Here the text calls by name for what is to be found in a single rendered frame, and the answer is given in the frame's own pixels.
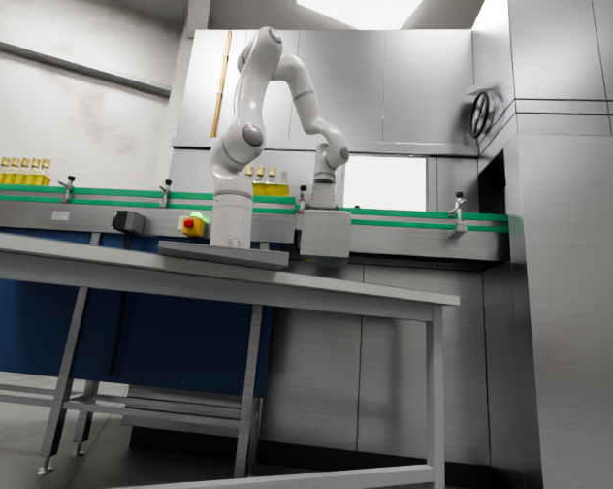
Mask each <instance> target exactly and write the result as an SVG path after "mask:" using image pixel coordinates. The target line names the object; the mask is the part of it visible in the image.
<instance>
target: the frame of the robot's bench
mask: <svg viewBox="0 0 613 489"><path fill-rule="evenodd" d="M0 279H9V280H19V281H29V282H39V283H48V284H58V285H68V286H77V287H87V288H97V289H107V290H116V291H126V292H136V293H145V294H155V295H165V296H175V297H184V298H194V299H204V300H214V301H224V302H234V303H244V304H253V305H263V306H273V307H283V308H292V309H302V310H321V311H330V312H340V313H350V314H360V315H369V316H379V317H389V318H398V319H408V320H418V321H420V322H426V355H427V465H416V466H403V467H390V468H377V469H364V470H352V471H338V472H325V473H300V474H288V475H275V476H261V477H249V478H236V479H222V480H210V481H197V482H184V483H171V484H158V485H146V486H132V487H119V488H107V489H364V488H374V487H384V486H394V485H405V484H414V483H424V482H427V489H445V477H444V412H443V347H442V305H437V304H423V303H415V302H408V301H400V300H391V299H383V298H375V297H368V296H359V295H351V294H343V293H336V292H328V291H319V290H311V289H303V288H296V287H288V286H279V285H271V284H264V283H256V282H247V281H239V280H231V279H224V278H216V277H200V276H192V275H185V274H176V273H168V272H160V271H152V270H145V269H136V268H128V267H120V266H113V265H104V264H96V263H88V262H81V261H73V260H64V259H56V258H48V257H41V256H33V255H24V254H16V253H9V252H1V251H0Z"/></svg>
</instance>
